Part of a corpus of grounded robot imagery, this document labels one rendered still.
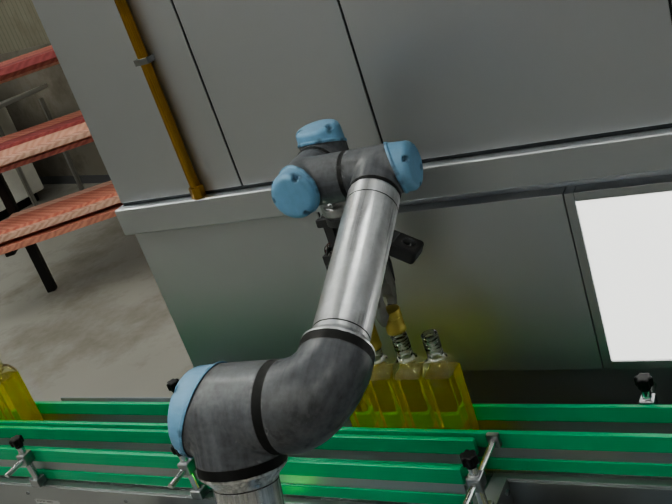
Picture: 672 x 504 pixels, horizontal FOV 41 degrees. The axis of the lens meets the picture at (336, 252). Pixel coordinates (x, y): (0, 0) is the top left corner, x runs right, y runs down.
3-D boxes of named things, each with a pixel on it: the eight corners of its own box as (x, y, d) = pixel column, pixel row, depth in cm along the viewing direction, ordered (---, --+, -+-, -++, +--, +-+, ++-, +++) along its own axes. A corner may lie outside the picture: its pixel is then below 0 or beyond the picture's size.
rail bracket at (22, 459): (51, 481, 201) (25, 434, 196) (29, 504, 196) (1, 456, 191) (38, 480, 203) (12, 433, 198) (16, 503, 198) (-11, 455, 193)
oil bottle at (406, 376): (456, 443, 167) (425, 347, 159) (447, 463, 163) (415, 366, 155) (428, 442, 170) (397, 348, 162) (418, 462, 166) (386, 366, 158)
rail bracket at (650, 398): (673, 421, 155) (660, 357, 150) (668, 447, 149) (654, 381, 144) (649, 421, 157) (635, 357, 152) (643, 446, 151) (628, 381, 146)
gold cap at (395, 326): (409, 324, 157) (402, 303, 155) (402, 335, 154) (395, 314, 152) (391, 325, 159) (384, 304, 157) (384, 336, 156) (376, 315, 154)
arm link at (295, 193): (326, 166, 127) (351, 137, 136) (259, 178, 132) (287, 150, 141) (343, 215, 130) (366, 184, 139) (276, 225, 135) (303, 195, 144)
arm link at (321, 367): (337, 421, 97) (406, 116, 127) (250, 424, 102) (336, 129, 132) (377, 471, 105) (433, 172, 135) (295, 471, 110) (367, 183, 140)
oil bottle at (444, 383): (486, 444, 164) (456, 347, 156) (476, 465, 160) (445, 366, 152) (457, 443, 167) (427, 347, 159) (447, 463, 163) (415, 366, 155)
